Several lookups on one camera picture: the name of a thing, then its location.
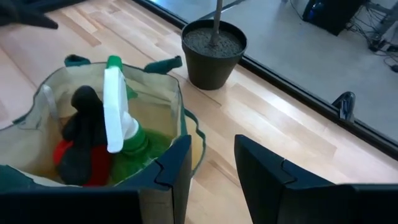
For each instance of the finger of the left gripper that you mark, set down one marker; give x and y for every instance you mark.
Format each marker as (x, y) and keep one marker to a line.
(18, 14)

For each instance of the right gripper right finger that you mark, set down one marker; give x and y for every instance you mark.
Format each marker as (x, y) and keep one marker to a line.
(273, 193)

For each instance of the beige green-trimmed gardening bag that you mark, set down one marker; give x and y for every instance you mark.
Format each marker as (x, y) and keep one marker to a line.
(155, 102)

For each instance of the black aluminium table frame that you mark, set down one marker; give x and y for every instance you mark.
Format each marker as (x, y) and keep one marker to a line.
(311, 101)

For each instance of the black computer case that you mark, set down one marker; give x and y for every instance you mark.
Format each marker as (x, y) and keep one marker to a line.
(332, 14)

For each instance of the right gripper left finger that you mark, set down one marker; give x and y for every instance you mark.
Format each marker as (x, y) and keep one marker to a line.
(174, 186)

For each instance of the green spray bottle white trigger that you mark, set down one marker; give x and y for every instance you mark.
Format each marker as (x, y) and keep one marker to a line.
(115, 109)

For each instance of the red and black gardening glove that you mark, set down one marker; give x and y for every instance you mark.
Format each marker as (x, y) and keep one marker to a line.
(84, 124)

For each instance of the green plant in black pot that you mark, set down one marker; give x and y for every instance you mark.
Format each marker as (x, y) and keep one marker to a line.
(211, 71)

